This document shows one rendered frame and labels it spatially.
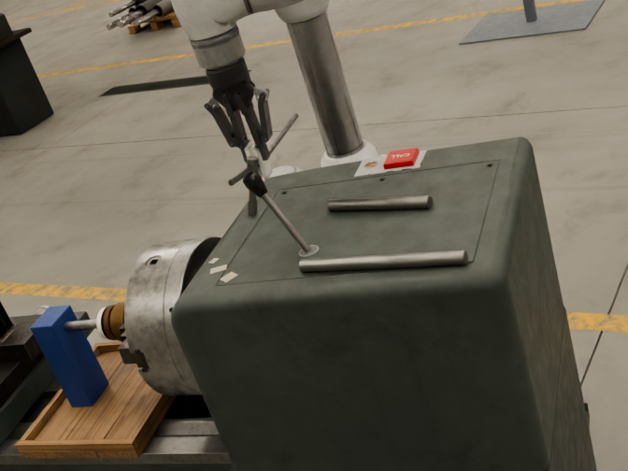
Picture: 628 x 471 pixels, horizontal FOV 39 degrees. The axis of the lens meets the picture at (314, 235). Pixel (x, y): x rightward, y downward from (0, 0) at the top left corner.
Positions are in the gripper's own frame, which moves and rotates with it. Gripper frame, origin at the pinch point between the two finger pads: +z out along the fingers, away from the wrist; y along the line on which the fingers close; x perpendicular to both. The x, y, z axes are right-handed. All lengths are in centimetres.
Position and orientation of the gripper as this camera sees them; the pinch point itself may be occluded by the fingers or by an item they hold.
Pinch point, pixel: (258, 160)
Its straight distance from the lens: 172.0
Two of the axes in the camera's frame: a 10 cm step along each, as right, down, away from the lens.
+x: -2.8, 5.2, -8.1
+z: 2.8, 8.5, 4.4
